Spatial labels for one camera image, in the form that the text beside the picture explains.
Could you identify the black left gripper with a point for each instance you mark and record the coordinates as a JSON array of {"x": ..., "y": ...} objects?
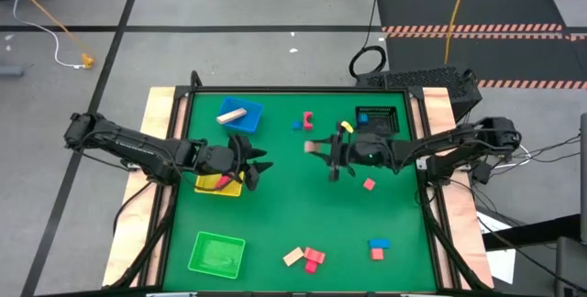
[{"x": 220, "y": 159}]

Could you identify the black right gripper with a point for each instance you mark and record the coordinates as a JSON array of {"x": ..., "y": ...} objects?
[{"x": 367, "y": 152}]

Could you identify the small natural wood block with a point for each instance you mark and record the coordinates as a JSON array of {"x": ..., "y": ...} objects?
[{"x": 311, "y": 146}]

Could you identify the long red block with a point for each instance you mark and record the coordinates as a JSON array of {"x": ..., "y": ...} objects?
[{"x": 223, "y": 181}]

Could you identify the dark red arch block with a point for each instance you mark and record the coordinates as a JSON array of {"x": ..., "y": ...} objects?
[{"x": 305, "y": 126}]

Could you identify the light red cube block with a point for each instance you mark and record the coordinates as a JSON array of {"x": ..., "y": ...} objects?
[
  {"x": 369, "y": 184},
  {"x": 377, "y": 254}
]

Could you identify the small blue block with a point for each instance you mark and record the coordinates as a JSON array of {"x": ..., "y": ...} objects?
[{"x": 362, "y": 118}]

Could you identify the long natural wood block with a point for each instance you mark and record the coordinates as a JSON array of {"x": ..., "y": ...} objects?
[{"x": 231, "y": 116}]

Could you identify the blue triangular block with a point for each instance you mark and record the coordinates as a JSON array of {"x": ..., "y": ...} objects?
[{"x": 297, "y": 125}]

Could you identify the blue rectangular block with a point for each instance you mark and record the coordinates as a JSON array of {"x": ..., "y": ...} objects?
[{"x": 379, "y": 244}]

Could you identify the light red arch block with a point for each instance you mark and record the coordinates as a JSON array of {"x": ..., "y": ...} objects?
[{"x": 315, "y": 256}]

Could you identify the thick natural wood block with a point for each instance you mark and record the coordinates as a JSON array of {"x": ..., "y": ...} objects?
[{"x": 293, "y": 256}]

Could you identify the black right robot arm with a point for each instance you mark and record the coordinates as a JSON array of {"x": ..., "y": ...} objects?
[{"x": 458, "y": 143}]

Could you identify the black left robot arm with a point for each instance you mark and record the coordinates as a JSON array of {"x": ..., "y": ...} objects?
[{"x": 133, "y": 143}]

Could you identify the small yellow tag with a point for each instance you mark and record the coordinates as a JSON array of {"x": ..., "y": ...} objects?
[{"x": 348, "y": 127}]

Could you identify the yellow plastic basket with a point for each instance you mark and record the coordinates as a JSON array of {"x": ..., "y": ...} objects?
[{"x": 229, "y": 190}]

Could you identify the blue plastic basket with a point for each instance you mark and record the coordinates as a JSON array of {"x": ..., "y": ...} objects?
[{"x": 250, "y": 123}]

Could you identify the black plastic basket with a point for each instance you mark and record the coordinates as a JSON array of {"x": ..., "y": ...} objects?
[{"x": 385, "y": 125}]

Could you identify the green plastic basket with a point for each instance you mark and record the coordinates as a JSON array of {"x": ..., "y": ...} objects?
[{"x": 215, "y": 256}]

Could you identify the wooden side board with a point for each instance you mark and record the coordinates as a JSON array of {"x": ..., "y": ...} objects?
[
  {"x": 435, "y": 100},
  {"x": 158, "y": 100}
]

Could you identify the black power adapter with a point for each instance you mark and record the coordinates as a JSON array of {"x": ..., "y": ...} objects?
[{"x": 481, "y": 172}]

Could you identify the white paper sheet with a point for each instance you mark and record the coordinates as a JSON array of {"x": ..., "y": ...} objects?
[{"x": 502, "y": 265}]

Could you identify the black floor bar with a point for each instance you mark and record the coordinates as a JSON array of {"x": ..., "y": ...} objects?
[{"x": 532, "y": 233}]

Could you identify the black striped floor mat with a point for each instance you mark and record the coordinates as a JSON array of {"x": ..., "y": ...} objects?
[{"x": 504, "y": 8}]

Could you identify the grey flat object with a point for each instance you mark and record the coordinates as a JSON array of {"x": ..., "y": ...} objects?
[{"x": 10, "y": 70}]

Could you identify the dark grey box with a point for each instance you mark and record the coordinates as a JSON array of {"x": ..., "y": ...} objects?
[{"x": 571, "y": 265}]

